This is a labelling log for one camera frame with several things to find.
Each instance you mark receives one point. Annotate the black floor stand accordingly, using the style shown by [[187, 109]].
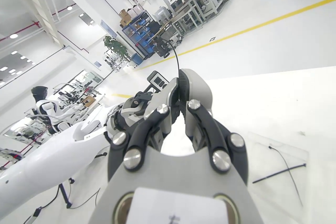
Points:
[[65, 193]]

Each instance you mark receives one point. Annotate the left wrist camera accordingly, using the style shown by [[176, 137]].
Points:
[[157, 80]]

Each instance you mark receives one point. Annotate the clear plastic plate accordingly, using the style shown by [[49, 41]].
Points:
[[283, 193]]

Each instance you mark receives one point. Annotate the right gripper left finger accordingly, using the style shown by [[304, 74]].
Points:
[[147, 128]]

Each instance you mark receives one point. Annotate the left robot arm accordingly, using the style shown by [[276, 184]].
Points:
[[52, 156]]

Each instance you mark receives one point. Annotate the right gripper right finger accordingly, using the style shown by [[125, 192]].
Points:
[[207, 125]]

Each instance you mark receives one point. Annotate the thin black zip tie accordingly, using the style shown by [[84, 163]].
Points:
[[287, 170], [176, 57], [270, 177]]

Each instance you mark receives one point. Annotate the green potted plant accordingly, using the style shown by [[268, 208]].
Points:
[[115, 45]]

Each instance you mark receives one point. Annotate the blue storage rack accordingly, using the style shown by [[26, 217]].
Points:
[[141, 33]]

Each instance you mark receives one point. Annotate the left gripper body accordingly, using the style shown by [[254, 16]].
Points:
[[131, 109]]

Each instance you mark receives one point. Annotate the blue plastic bin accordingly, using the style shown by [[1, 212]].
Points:
[[137, 59]]

